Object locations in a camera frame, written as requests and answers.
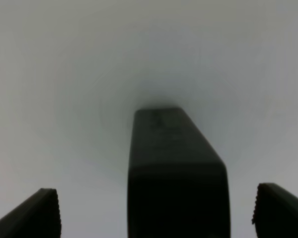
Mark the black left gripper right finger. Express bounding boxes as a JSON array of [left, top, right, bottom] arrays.
[[252, 183, 298, 238]]

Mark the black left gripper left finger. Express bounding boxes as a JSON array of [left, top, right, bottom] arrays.
[[0, 188, 62, 238]]

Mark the black pump dispenser bottle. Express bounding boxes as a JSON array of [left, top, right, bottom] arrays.
[[127, 108, 231, 238]]

